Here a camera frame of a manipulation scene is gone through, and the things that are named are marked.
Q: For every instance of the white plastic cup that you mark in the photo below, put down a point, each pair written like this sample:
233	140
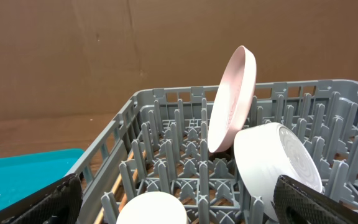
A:
153	207

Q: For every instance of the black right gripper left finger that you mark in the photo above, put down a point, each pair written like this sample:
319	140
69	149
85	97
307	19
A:
59	202

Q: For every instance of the white bowl in rack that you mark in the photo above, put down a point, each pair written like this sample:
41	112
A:
265	152

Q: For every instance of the white round plate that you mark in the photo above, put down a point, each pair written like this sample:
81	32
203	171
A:
233	100

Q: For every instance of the teal serving tray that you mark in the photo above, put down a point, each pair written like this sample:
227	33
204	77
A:
21	176

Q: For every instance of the grey dishwasher rack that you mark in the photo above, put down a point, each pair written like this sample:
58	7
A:
166	130

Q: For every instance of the wooden chopstick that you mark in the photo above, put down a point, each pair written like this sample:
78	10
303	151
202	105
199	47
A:
128	179
114	189

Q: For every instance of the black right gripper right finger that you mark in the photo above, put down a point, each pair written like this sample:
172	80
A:
294	202

